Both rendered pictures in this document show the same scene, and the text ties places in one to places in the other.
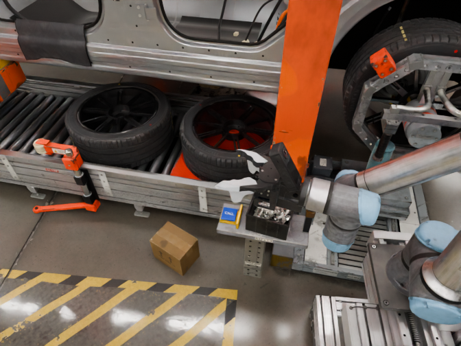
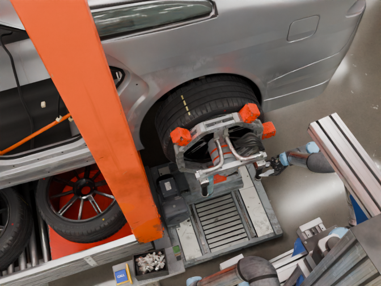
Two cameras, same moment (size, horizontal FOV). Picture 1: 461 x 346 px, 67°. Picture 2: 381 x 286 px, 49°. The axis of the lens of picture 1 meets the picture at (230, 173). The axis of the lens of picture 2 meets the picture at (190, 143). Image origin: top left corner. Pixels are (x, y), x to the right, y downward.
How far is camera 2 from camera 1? 130 cm
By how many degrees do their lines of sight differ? 20
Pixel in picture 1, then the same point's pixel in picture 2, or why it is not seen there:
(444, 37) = (213, 106)
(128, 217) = not seen: outside the picture
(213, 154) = (83, 228)
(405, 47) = (191, 120)
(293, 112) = (138, 214)
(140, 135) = (10, 240)
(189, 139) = (55, 222)
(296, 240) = (176, 270)
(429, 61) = (210, 129)
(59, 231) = not seen: outside the picture
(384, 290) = not seen: outside the picture
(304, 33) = (126, 191)
